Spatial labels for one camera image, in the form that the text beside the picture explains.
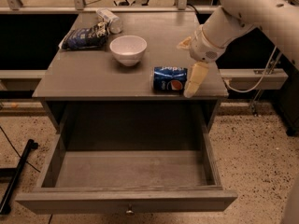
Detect black floor cable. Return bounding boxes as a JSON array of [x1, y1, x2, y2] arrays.
[[0, 125, 42, 174]]

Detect white cable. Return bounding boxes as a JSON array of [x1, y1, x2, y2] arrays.
[[224, 45, 278, 94]]

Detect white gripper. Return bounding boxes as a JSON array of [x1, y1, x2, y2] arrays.
[[177, 25, 225, 98]]

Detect metal drawer knob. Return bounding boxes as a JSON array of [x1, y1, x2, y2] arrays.
[[125, 204, 135, 217]]

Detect black floor stand bar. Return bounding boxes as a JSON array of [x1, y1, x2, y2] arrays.
[[0, 139, 38, 215]]

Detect white ceramic bowl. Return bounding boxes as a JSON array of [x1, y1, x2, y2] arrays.
[[109, 35, 148, 66]]

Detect blue pepsi can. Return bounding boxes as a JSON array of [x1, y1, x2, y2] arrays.
[[151, 66, 188, 91]]

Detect grey open drawer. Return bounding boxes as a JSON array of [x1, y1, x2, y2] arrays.
[[15, 102, 238, 216]]

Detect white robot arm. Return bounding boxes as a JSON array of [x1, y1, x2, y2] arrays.
[[179, 0, 299, 98]]

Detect clear plastic water bottle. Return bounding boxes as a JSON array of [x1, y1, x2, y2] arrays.
[[96, 8, 123, 34]]

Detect grey metal railing frame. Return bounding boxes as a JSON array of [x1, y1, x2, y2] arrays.
[[0, 0, 299, 15]]

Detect grey cabinet counter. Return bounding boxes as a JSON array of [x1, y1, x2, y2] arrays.
[[33, 12, 228, 133]]

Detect blue chip bag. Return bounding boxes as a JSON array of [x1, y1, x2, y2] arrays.
[[59, 22, 109, 50]]

